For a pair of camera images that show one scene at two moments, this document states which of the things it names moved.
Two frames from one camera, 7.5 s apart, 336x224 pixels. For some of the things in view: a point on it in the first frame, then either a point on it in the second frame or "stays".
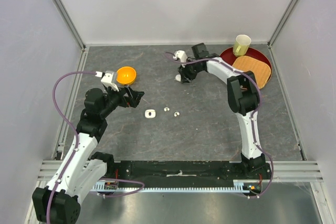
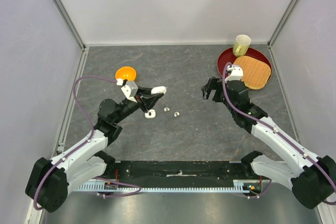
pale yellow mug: x=241 y=44 stays
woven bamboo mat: x=262 y=72 stays
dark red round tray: x=229 y=56 stays
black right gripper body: x=189 y=71 -> x=220 y=85
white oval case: x=178 y=77 -> x=158 y=89
